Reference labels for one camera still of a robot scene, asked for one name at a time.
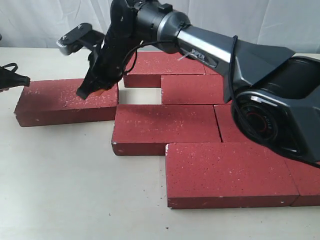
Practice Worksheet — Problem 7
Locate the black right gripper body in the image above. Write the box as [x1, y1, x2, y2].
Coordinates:
[76, 27, 137, 99]

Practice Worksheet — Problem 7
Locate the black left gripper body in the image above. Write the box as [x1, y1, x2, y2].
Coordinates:
[0, 67, 31, 92]

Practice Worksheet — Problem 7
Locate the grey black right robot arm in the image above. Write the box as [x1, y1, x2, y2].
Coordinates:
[76, 0, 320, 167]

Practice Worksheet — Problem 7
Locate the bottom left back brick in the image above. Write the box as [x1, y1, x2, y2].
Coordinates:
[123, 51, 206, 88]

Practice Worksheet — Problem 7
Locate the third row red brick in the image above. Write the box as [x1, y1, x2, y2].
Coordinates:
[213, 104, 249, 143]

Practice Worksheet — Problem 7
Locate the front large red brick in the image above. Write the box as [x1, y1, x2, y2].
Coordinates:
[165, 142, 299, 209]

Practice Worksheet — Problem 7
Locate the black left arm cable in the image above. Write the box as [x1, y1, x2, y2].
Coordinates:
[0, 62, 19, 75]

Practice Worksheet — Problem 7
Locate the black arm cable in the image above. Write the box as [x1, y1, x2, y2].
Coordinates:
[116, 34, 320, 167]
[0, 62, 19, 75]

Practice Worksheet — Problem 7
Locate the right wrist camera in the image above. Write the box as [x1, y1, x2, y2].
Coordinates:
[56, 22, 105, 56]

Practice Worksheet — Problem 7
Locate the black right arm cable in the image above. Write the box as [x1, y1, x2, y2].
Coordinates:
[116, 34, 320, 167]

